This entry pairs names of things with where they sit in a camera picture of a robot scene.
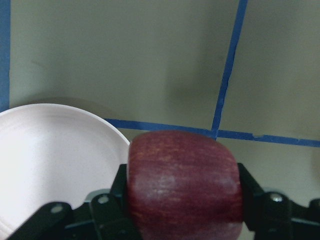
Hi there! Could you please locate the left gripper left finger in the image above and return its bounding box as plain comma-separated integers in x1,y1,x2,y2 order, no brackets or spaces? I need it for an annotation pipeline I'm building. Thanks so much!
9,164,142,240

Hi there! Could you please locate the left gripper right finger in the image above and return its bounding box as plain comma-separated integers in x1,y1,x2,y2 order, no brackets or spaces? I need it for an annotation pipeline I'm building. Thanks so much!
237,163,320,240

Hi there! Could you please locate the red apple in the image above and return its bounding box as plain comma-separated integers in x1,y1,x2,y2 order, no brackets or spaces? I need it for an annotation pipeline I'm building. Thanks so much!
127,130,243,240

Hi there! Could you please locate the pink plate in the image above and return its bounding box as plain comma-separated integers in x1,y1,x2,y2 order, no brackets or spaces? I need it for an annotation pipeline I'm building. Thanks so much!
0,103,130,239

